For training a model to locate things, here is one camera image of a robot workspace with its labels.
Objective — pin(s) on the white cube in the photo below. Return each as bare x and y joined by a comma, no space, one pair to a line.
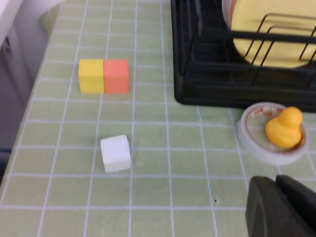
115,153

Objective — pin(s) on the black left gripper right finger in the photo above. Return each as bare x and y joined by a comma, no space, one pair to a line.
298,190

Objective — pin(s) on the green grid tablecloth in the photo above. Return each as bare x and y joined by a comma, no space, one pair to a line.
74,197

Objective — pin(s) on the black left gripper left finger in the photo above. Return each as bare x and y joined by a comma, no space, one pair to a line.
266,209

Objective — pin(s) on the pink plate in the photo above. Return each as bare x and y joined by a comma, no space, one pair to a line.
225,12

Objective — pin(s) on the orange cube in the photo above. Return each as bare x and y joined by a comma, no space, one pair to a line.
116,76

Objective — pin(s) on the yellow cube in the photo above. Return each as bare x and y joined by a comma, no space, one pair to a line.
90,76

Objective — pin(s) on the yellow rubber duck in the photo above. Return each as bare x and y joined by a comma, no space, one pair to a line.
284,130

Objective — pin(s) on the clear tape roll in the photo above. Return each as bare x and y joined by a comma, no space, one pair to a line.
249,140

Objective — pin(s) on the yellow plate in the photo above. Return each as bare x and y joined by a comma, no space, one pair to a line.
247,19

